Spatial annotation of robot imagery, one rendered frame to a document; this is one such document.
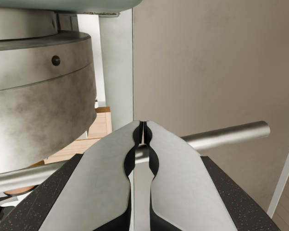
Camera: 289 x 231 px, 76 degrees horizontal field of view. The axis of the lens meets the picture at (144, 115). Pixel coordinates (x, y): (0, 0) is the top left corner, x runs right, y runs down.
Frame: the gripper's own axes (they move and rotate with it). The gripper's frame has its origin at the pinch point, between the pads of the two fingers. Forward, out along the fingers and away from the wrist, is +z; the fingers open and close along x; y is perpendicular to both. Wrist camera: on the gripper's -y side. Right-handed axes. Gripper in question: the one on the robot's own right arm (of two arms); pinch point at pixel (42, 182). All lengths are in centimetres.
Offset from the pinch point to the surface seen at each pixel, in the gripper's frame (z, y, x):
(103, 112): 12.6, -6.1, -17.8
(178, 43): 68, -15, -108
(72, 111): 9.4, -19.7, 8.5
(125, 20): 23, -29, -54
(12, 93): 5.3, -23.7, 12.6
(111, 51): 17, -17, -54
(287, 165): 228, 123, -105
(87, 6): 12.6, -31.0, 12.5
